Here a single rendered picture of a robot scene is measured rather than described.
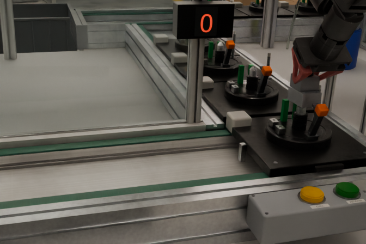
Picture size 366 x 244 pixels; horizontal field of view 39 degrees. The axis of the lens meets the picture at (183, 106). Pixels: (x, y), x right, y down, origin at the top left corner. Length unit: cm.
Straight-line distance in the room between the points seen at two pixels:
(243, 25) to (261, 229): 152
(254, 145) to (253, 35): 130
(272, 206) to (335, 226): 12
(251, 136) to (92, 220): 41
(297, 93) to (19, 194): 58
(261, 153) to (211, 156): 14
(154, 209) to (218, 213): 12
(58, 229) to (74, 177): 21
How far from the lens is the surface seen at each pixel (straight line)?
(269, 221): 88
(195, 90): 116
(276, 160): 102
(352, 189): 96
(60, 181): 104
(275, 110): 126
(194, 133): 116
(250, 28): 231
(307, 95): 106
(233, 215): 93
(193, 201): 89
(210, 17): 106
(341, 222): 95
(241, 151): 108
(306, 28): 244
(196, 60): 114
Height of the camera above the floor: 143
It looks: 22 degrees down
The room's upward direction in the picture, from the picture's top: 2 degrees clockwise
